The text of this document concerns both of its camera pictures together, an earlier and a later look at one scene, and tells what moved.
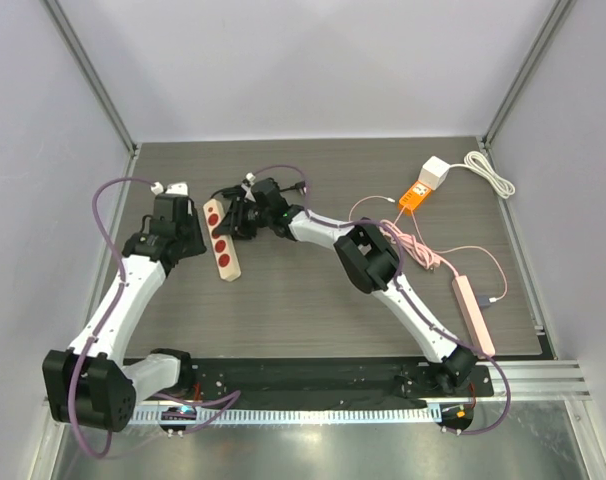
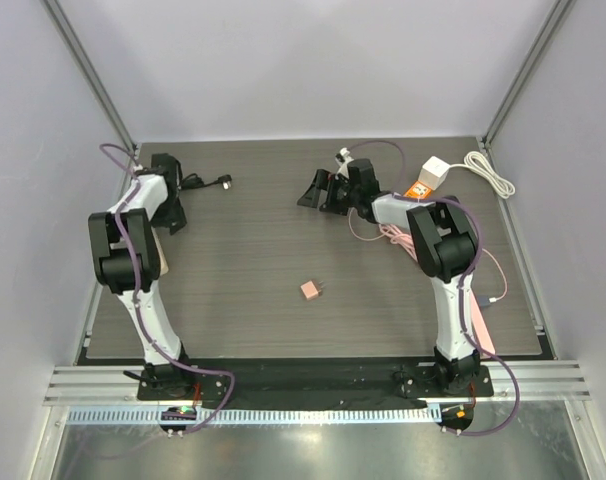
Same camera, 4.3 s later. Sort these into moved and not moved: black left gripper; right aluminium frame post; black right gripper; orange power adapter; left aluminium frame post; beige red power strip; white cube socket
Moved: beige red power strip; black right gripper; black left gripper
Not moved: white cube socket; left aluminium frame post; right aluminium frame post; orange power adapter
